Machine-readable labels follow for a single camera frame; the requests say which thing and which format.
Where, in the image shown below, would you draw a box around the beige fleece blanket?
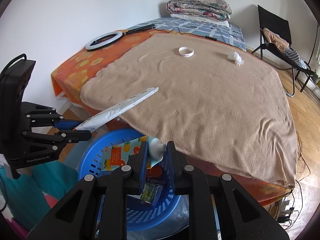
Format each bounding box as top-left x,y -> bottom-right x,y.
80,34 -> 297,188

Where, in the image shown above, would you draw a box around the floor cables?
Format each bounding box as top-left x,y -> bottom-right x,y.
274,129 -> 313,230

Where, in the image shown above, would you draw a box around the clothes on chair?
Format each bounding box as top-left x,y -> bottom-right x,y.
263,28 -> 308,69

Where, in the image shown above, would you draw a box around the colourful tube packet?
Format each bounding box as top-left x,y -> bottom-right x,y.
101,135 -> 167,171

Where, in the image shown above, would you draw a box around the blue laundry basket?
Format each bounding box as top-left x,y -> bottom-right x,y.
78,128 -> 189,233

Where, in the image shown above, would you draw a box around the blue checked bedsheet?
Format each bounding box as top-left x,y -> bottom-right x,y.
129,17 -> 246,51

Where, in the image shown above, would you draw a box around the black folding chair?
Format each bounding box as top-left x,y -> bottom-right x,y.
251,5 -> 316,92

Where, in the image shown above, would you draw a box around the orange floral bedsheet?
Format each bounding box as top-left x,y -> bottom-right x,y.
51,29 -> 290,206

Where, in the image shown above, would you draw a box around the white wristband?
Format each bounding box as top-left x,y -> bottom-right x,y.
178,47 -> 194,57

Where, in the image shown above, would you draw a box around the folded floral quilt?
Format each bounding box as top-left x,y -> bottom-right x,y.
166,0 -> 232,22

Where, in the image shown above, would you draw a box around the small white tissue ball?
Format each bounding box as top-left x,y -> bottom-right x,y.
227,52 -> 244,66

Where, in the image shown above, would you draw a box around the long white plastic wrapper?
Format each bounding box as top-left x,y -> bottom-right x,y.
74,87 -> 159,133

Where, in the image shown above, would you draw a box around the green white milk carton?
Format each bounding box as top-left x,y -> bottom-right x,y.
140,183 -> 163,206

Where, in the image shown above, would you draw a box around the orange plastic cap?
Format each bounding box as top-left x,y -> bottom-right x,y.
146,166 -> 163,178

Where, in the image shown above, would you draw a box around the white ring light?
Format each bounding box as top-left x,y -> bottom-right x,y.
85,24 -> 155,51

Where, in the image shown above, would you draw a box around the power strip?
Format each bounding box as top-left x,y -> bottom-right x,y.
274,197 -> 295,224

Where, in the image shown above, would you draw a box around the ring light cable with remote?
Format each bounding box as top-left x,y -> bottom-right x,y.
153,26 -> 218,41

